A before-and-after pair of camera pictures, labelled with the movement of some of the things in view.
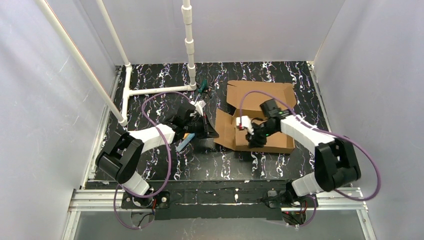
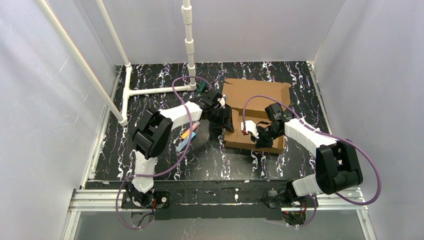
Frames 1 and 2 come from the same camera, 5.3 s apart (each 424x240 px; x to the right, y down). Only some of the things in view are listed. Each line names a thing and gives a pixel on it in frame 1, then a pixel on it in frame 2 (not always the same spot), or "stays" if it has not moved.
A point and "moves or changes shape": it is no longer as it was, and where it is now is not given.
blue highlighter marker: [190, 136] stays
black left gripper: [201, 125] → [224, 120]
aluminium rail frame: [90, 198] stays
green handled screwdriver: [202, 87] stays
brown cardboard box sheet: [246, 97] moves or changes shape
